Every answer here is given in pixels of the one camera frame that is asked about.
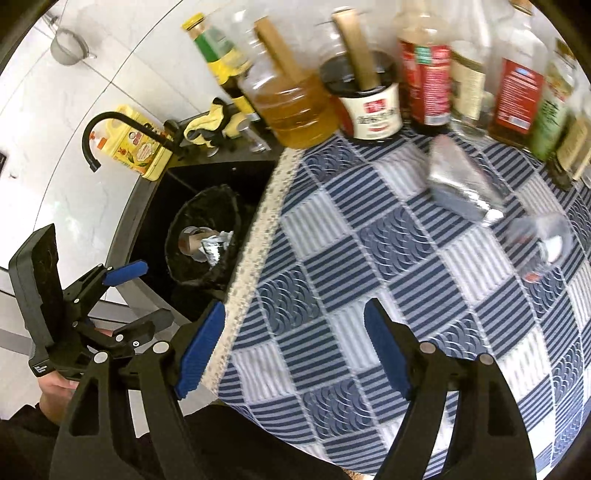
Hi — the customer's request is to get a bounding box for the silver foil bag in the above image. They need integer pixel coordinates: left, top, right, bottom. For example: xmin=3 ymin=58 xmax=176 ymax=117
xmin=198 ymin=231 xmax=233 ymax=267
xmin=427 ymin=135 xmax=505 ymax=226

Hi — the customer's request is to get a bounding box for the black kitchen sink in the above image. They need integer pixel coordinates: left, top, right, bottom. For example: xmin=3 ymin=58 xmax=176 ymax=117
xmin=107 ymin=132 xmax=283 ymax=323

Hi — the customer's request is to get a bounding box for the black kitchen faucet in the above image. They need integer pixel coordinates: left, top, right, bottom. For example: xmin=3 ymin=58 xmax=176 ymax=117
xmin=81 ymin=109 xmax=184 ymax=181

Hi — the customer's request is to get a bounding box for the person's left hand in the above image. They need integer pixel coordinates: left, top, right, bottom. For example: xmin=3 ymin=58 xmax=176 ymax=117
xmin=38 ymin=371 xmax=79 ymax=425

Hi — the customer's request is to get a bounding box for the brown paper cup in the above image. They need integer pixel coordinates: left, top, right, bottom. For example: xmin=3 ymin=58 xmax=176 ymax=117
xmin=178 ymin=226 xmax=217 ymax=263

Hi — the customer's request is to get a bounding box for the black bin with liner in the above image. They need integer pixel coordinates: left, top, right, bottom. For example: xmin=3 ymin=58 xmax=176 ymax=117
xmin=165 ymin=185 xmax=243 ymax=290

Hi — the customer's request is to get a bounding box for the yellow dish soap bottle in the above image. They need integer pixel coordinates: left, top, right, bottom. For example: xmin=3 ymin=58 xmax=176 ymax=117
xmin=89 ymin=119 xmax=172 ymax=181

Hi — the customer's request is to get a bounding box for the blue patterned tablecloth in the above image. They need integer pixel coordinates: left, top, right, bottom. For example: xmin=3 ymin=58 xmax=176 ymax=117
xmin=204 ymin=130 xmax=590 ymax=477

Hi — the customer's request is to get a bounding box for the clear printed plastic cup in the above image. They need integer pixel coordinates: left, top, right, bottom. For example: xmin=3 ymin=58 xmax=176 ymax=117
xmin=507 ymin=212 xmax=573 ymax=283

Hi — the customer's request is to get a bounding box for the metal mesh strainer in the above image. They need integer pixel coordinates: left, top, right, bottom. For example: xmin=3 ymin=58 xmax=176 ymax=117
xmin=42 ymin=13 xmax=96 ymax=66

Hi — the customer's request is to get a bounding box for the green label glass bottle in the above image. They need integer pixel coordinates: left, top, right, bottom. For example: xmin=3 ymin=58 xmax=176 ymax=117
xmin=182 ymin=13 xmax=266 ymax=126

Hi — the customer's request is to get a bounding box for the folded silver foil bag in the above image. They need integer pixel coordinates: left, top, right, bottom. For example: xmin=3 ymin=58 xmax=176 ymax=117
xmin=427 ymin=135 xmax=505 ymax=226

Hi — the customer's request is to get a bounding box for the clear cooking oil jug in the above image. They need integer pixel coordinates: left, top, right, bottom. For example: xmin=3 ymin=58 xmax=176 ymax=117
xmin=238 ymin=16 xmax=339 ymax=149

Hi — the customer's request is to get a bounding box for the soy sauce jug white label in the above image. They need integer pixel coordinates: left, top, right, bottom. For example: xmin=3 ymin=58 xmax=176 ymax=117
xmin=318 ymin=6 xmax=403 ymax=142

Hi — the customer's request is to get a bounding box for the small dark brown bottle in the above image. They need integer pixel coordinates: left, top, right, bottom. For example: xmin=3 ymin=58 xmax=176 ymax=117
xmin=547 ymin=92 xmax=590 ymax=191

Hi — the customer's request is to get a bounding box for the clear bottle beige label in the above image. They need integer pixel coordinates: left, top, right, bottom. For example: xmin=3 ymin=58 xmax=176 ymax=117
xmin=449 ymin=1 xmax=493 ymax=139

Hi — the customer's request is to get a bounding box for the dark bottle red label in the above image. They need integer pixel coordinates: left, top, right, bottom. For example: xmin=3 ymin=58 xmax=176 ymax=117
xmin=489 ymin=1 xmax=548 ymax=148

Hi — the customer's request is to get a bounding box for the green label oil bottle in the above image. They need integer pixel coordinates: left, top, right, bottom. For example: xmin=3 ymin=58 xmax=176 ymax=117
xmin=529 ymin=38 xmax=576 ymax=162

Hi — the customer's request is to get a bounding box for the red label sauce bottle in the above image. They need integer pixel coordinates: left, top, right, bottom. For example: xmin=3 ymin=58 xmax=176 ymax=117
xmin=394 ymin=1 xmax=451 ymax=136

